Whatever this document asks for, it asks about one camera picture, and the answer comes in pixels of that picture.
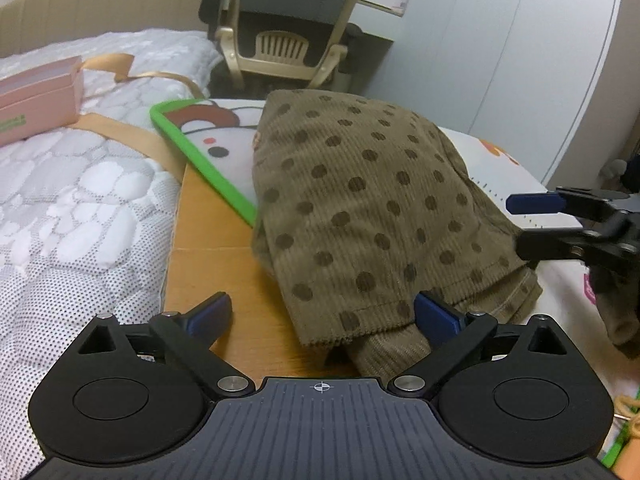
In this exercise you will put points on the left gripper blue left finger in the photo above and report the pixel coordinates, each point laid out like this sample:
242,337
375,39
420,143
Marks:
186,339

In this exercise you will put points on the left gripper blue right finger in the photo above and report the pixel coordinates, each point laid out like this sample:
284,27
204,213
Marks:
457,341

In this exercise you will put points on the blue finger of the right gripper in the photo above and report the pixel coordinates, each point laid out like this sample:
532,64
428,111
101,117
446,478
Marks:
542,203
554,244

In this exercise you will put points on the brown polka dot garment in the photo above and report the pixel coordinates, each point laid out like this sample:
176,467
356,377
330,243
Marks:
362,205

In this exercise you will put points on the brown cardboard sheet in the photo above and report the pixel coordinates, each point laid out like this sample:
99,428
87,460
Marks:
211,253

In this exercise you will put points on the white quilted mattress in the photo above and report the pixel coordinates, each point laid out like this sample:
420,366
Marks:
86,222

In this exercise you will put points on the pink gift box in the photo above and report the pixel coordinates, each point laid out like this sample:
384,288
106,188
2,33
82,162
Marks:
42,98

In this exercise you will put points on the beige office chair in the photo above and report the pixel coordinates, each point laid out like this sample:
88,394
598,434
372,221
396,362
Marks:
300,40

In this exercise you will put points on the beige bed headboard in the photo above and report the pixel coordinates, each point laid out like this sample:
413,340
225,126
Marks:
31,24

